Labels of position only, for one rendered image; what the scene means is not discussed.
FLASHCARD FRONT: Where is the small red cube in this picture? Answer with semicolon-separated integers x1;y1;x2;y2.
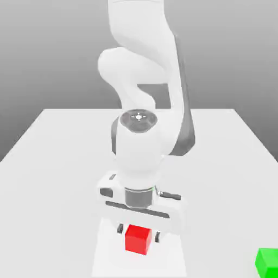
124;224;153;256

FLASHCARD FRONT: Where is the small green cube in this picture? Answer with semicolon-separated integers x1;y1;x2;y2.
254;248;278;278

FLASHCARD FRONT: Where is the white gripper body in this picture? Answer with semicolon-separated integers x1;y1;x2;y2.
99;197;187;236

